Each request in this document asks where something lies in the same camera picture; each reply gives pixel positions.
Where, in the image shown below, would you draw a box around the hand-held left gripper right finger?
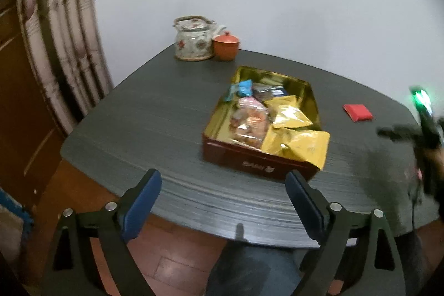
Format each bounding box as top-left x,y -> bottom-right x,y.
285,169 -> 406,296

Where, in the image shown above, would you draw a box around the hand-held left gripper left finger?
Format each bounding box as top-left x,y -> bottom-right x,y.
42,169 -> 162,296

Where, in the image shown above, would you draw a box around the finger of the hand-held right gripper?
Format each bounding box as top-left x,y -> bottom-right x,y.
377,124 -> 422,144

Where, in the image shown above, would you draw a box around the red snack packet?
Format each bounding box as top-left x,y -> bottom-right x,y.
343,104 -> 374,123

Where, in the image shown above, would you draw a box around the large yellow snack packet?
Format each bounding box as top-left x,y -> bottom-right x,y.
260,128 -> 331,169

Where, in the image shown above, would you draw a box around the small yellow snack packet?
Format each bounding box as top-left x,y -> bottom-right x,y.
265,95 -> 314,129

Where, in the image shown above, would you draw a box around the large clear bag caramel nuts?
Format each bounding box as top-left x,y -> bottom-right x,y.
229,107 -> 274,148

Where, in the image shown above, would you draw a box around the pink patterned candy box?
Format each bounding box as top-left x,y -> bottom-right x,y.
239,98 -> 266,110

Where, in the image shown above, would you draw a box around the red tin box gold interior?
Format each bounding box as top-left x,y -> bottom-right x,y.
202,66 -> 323,182

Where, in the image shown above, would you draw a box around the dark square block packet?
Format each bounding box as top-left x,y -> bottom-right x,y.
253,83 -> 275,101

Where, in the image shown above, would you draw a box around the blue snack packet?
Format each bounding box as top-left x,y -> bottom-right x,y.
224,80 -> 253,102

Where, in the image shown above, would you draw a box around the person's leg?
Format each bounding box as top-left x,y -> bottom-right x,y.
206,242 -> 302,296

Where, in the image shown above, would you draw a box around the blue mat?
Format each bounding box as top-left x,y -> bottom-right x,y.
0,187 -> 35,241

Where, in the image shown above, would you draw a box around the wooden door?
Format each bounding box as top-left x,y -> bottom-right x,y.
0,0 -> 66,213

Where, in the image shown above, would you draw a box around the floral ceramic teapot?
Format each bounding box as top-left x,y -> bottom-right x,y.
173,16 -> 226,61

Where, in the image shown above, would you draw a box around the orange lidded clay cup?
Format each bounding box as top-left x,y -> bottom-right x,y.
213,31 -> 241,61

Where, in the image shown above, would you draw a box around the striped floral curtain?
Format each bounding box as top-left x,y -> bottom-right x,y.
16,0 -> 115,135

